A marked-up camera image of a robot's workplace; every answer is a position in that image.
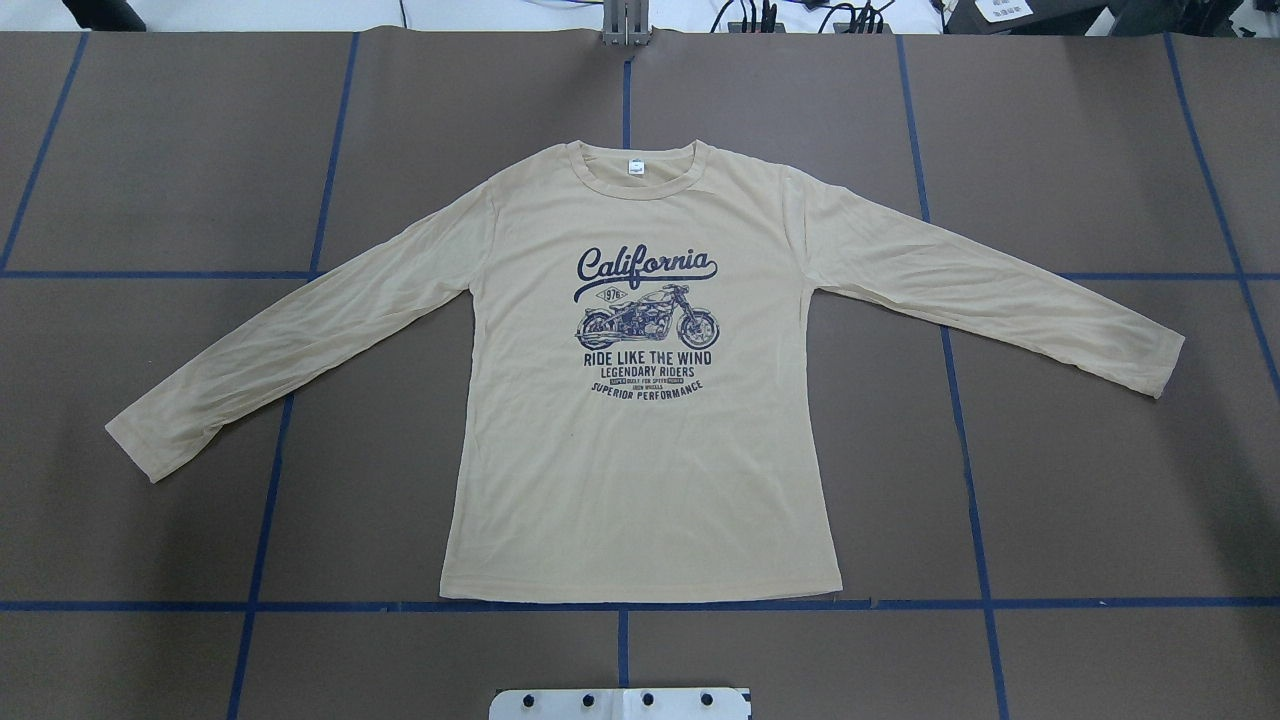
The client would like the beige long-sleeve graphic shirt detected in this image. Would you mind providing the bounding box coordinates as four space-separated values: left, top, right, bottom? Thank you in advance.
106 141 1184 603

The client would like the grey aluminium frame post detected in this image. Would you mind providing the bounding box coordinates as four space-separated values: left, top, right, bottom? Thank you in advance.
602 0 652 46

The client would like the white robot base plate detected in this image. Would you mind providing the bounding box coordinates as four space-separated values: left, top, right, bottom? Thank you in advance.
488 687 753 719

